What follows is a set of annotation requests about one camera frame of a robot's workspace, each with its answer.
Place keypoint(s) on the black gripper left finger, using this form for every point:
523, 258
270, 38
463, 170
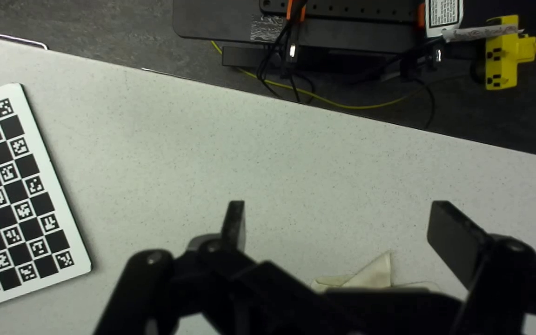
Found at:
233, 224

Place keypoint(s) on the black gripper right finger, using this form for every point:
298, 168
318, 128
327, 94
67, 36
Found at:
456, 235

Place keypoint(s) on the beige cloth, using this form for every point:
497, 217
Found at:
372, 276

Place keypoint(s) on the checkered calibration board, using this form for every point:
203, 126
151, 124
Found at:
13, 198

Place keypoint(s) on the white printed label card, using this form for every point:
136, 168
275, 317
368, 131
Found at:
445, 12

